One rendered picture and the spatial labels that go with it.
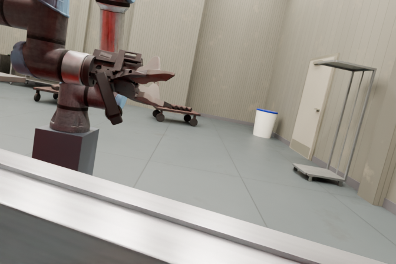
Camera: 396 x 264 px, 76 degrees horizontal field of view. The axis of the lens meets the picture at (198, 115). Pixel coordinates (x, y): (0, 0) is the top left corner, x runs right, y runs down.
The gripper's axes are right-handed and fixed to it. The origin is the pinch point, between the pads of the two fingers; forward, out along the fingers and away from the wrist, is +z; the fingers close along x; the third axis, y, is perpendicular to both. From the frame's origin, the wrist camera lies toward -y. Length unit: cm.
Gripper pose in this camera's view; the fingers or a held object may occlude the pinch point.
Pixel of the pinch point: (172, 95)
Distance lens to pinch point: 59.4
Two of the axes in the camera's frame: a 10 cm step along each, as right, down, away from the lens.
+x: -1.5, 4.0, 9.0
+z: 9.8, 1.8, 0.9
